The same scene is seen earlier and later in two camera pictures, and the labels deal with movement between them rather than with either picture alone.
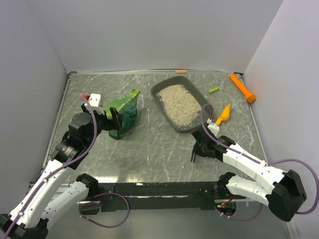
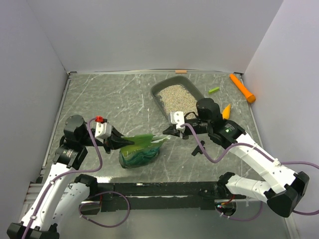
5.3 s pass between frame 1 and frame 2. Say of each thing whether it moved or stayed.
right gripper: moved
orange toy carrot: stayed
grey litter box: stayed
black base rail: stayed
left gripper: moved
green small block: stayed
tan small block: stayed
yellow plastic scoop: stayed
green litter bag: moved
